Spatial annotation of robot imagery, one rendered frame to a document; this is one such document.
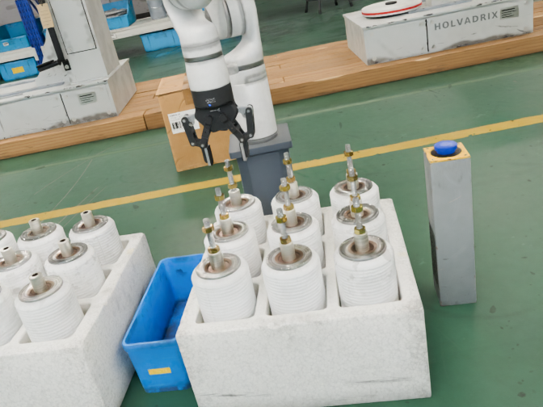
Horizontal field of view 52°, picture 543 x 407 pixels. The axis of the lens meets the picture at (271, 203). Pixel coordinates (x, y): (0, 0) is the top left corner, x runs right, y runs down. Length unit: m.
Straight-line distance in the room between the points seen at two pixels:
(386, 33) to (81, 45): 1.46
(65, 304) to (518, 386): 0.76
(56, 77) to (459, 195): 2.40
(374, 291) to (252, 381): 0.25
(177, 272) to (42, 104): 1.83
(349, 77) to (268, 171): 1.51
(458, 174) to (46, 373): 0.79
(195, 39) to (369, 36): 1.88
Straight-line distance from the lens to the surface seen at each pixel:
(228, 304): 0.91
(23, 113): 3.03
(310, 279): 0.89
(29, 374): 1.07
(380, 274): 0.88
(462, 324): 1.14
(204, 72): 1.01
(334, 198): 1.09
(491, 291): 1.22
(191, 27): 1.02
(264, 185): 1.32
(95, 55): 2.92
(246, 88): 1.26
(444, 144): 1.05
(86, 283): 1.12
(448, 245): 1.10
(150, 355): 1.06
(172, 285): 1.31
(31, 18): 5.71
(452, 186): 1.05
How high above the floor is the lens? 0.71
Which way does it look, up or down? 25 degrees down
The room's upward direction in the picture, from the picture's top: 12 degrees counter-clockwise
